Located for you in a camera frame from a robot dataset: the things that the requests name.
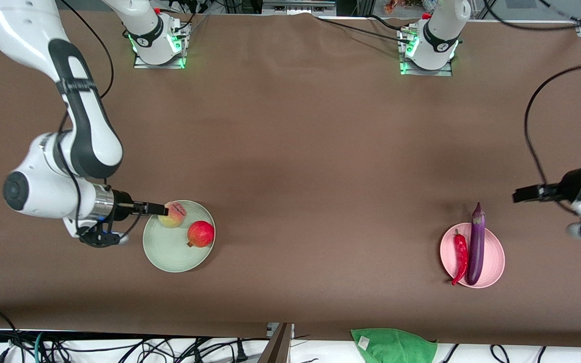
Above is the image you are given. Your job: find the yellow pink peach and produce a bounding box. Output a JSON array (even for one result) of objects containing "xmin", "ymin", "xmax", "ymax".
[{"xmin": 158, "ymin": 201, "xmax": 187, "ymax": 228}]

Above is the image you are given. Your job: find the red pomegranate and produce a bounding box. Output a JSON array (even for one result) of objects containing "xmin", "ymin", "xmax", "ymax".
[{"xmin": 187, "ymin": 221, "xmax": 215, "ymax": 249}]

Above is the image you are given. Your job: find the purple eggplant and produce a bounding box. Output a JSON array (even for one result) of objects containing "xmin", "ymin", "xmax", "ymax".
[{"xmin": 466, "ymin": 202, "xmax": 487, "ymax": 286}]

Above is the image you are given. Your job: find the red chili pepper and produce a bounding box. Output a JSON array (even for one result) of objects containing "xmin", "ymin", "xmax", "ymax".
[{"xmin": 451, "ymin": 229, "xmax": 469, "ymax": 286}]

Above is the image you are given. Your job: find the pale green round plate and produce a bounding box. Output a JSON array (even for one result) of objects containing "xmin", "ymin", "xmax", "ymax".
[{"xmin": 142, "ymin": 200, "xmax": 216, "ymax": 273}]

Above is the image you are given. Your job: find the pink round plate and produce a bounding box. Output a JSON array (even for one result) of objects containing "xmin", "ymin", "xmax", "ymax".
[{"xmin": 440, "ymin": 223, "xmax": 505, "ymax": 289}]

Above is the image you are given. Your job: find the brown table cover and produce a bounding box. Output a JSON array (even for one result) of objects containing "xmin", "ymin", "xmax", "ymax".
[{"xmin": 0, "ymin": 9, "xmax": 581, "ymax": 348}]

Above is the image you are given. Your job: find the grey metal profile bar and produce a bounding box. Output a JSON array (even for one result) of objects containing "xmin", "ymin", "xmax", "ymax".
[{"xmin": 258, "ymin": 323, "xmax": 295, "ymax": 363}]

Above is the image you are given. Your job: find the green cloth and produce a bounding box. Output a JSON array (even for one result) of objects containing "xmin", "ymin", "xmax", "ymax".
[{"xmin": 350, "ymin": 328, "xmax": 438, "ymax": 363}]

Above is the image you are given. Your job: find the grey control box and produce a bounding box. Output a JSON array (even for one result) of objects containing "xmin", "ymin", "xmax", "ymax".
[{"xmin": 262, "ymin": 0, "xmax": 337, "ymax": 16}]

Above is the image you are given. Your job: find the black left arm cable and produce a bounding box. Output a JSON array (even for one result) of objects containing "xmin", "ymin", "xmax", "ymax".
[{"xmin": 482, "ymin": 0, "xmax": 581, "ymax": 215}]

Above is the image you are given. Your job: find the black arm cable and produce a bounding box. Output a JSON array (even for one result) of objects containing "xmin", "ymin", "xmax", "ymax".
[
  {"xmin": 482, "ymin": 0, "xmax": 581, "ymax": 215},
  {"xmin": 56, "ymin": 0, "xmax": 142, "ymax": 237}
]

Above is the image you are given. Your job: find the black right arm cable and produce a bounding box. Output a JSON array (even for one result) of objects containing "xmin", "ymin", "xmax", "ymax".
[{"xmin": 56, "ymin": 0, "xmax": 142, "ymax": 237}]

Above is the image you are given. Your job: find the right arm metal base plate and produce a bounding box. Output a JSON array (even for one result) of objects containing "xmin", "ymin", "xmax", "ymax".
[{"xmin": 133, "ymin": 28, "xmax": 188, "ymax": 70}]

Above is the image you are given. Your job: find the black base supply cable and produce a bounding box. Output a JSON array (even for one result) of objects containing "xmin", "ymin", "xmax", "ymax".
[{"xmin": 316, "ymin": 15, "xmax": 412, "ymax": 43}]

